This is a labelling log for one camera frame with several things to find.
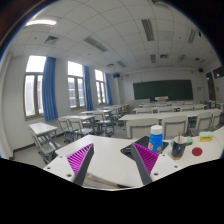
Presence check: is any dark blue cup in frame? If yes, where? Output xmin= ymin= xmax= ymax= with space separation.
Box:
xmin=171 ymin=136 xmax=187 ymax=160

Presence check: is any blue curtain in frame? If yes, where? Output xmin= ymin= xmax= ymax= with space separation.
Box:
xmin=84 ymin=66 xmax=93 ymax=111
xmin=42 ymin=57 xmax=58 ymax=121
xmin=104 ymin=73 xmax=113 ymax=106

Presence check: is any ceiling light panel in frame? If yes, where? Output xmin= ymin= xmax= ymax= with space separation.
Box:
xmin=25 ymin=19 xmax=57 ymax=26

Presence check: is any long white desk row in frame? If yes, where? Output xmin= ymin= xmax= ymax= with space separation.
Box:
xmin=119 ymin=108 xmax=221 ymax=122

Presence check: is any blue curtain middle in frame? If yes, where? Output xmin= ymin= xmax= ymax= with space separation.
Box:
xmin=84 ymin=66 xmax=93 ymax=111

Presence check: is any green chalkboard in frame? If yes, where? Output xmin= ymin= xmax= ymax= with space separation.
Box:
xmin=133 ymin=80 xmax=193 ymax=101

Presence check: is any white chair centre right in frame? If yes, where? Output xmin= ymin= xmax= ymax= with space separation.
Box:
xmin=162 ymin=115 xmax=188 ymax=140

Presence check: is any red round coaster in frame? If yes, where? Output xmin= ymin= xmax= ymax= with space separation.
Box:
xmin=192 ymin=147 xmax=203 ymax=156

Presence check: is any blue curtain left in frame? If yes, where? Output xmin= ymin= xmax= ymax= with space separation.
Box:
xmin=42 ymin=57 xmax=58 ymax=121

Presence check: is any yellow green sponge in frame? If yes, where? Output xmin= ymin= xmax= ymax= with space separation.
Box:
xmin=199 ymin=131 xmax=213 ymax=142

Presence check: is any black tray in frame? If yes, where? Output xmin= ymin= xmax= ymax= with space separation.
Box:
xmin=120 ymin=136 xmax=168 ymax=159

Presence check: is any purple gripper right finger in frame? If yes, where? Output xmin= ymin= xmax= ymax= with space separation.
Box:
xmin=131 ymin=143 xmax=159 ymax=185

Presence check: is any blue plastic bottle white cap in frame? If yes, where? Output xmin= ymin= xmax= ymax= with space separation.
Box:
xmin=148 ymin=125 xmax=163 ymax=154

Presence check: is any white chair near centre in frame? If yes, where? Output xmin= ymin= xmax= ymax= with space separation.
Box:
xmin=126 ymin=118 xmax=159 ymax=139

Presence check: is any white desk left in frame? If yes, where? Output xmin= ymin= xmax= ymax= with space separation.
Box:
xmin=29 ymin=122 xmax=61 ymax=164

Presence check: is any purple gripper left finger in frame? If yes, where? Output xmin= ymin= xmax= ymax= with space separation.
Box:
xmin=67 ymin=144 xmax=94 ymax=186

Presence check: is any white chair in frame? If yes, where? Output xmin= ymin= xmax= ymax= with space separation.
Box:
xmin=162 ymin=115 xmax=188 ymax=140
xmin=195 ymin=112 xmax=212 ymax=135
xmin=126 ymin=118 xmax=159 ymax=139

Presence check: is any blue curtain right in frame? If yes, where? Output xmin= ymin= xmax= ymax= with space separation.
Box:
xmin=104 ymin=73 xmax=113 ymax=106

